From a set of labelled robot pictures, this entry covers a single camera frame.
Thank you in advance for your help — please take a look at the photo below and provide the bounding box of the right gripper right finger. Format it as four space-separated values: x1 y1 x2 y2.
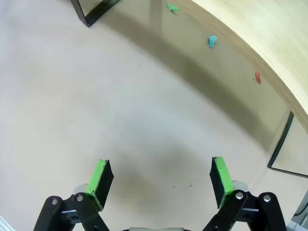
202 156 288 231

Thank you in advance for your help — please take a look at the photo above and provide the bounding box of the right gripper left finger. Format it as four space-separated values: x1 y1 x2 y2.
33 158 115 231

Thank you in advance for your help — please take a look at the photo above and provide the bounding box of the blue paper scrap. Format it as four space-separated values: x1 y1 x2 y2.
208 35 219 48

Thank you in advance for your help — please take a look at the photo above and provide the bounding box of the green paper scrap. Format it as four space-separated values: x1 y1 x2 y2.
167 2 180 15

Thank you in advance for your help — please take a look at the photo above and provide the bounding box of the wood shelf unit black frame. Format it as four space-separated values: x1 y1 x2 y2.
71 0 308 179

